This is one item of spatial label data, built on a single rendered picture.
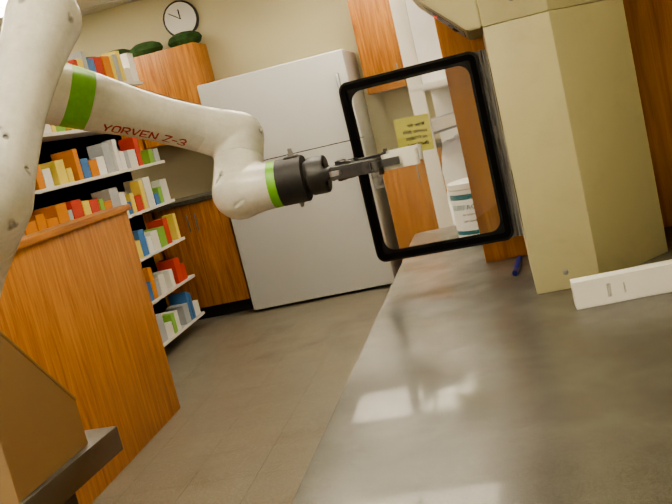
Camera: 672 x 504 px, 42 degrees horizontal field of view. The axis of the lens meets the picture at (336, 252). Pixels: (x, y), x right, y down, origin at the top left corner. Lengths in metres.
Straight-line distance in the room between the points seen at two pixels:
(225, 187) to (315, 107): 4.85
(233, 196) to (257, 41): 5.67
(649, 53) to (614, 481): 1.21
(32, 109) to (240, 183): 0.47
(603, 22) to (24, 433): 1.15
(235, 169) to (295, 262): 5.00
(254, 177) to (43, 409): 0.65
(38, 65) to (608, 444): 0.99
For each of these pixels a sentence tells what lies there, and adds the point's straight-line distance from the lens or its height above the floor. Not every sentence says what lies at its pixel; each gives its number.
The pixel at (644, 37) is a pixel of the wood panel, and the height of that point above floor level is 1.33.
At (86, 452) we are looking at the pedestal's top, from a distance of 1.34.
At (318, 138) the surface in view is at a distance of 6.53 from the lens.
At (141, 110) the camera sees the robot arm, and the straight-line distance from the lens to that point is 1.71.
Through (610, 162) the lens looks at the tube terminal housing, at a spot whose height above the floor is 1.13.
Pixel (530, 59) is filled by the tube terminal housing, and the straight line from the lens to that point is 1.53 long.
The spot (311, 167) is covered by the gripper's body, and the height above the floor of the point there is 1.24.
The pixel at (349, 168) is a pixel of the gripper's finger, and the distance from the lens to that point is 1.62.
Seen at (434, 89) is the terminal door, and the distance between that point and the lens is 1.85.
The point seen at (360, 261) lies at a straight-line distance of 6.60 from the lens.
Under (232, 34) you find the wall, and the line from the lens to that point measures 7.39.
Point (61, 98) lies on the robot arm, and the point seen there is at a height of 1.47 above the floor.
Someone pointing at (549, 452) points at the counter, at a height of 0.94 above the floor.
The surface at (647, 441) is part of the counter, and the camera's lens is 0.94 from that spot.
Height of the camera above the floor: 1.32
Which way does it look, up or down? 8 degrees down
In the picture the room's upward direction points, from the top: 13 degrees counter-clockwise
